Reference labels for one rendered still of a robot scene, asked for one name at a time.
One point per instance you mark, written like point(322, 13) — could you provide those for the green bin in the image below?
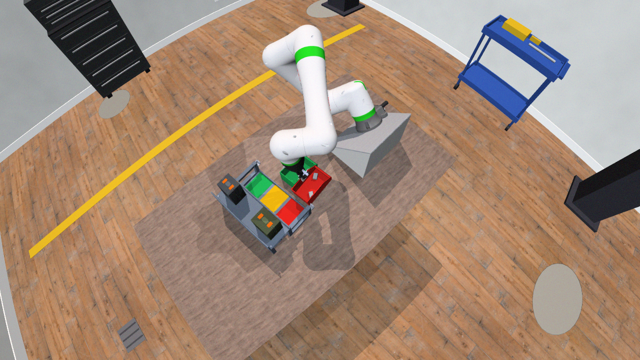
point(291, 178)

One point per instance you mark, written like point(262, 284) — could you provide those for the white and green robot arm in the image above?
point(299, 58)

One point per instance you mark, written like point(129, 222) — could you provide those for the grey metal shelf rack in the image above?
point(261, 191)

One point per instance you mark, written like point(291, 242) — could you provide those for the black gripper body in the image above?
point(299, 170)

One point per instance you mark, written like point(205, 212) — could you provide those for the black tool case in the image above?
point(232, 188)

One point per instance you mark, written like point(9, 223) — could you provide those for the red bin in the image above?
point(302, 188)

